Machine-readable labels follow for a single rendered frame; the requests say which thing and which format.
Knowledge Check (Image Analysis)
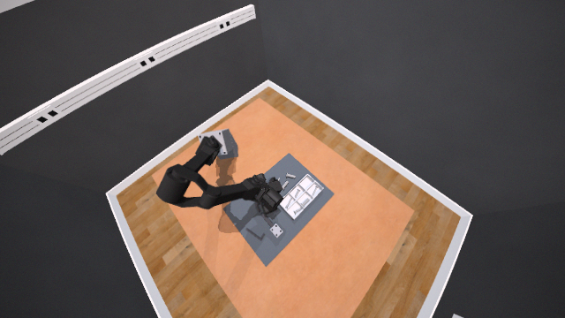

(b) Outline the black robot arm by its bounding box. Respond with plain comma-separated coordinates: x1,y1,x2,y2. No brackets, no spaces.
156,135,283,209

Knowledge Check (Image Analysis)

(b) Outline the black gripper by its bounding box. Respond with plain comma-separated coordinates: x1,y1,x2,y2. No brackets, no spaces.
256,173,277,215

